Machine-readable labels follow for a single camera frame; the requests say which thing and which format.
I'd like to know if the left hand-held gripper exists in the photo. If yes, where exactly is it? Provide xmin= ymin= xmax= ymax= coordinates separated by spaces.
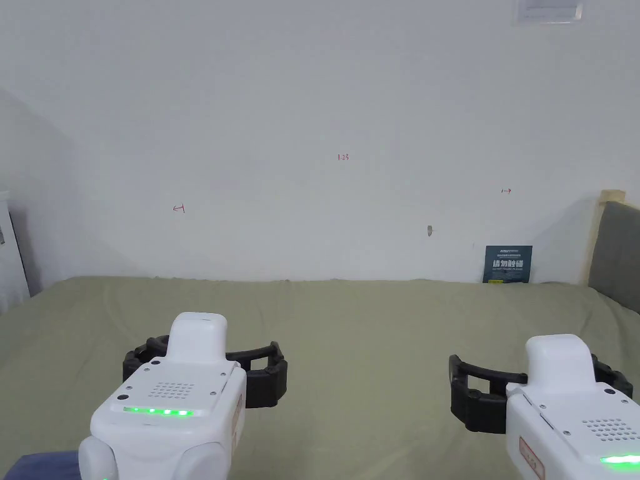
xmin=77 ymin=312 xmax=289 ymax=480

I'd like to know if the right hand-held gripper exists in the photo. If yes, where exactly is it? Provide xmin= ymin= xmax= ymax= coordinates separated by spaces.
xmin=447 ymin=334 xmax=640 ymax=480

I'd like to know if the dark blue printed card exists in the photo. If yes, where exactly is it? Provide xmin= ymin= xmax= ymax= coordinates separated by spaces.
xmin=483 ymin=244 xmax=533 ymax=285

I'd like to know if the bed with pale green sheet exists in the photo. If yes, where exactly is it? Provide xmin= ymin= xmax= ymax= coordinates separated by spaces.
xmin=0 ymin=275 xmax=640 ymax=480

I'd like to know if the dark blue garment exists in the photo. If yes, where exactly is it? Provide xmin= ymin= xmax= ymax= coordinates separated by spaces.
xmin=0 ymin=449 xmax=82 ymax=480

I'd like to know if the white cabinet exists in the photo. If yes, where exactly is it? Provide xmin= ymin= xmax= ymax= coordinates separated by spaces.
xmin=0 ymin=189 xmax=32 ymax=315

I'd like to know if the grey padded headboard, wooden frame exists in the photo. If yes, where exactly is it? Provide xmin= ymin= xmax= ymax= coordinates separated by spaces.
xmin=579 ymin=189 xmax=640 ymax=317

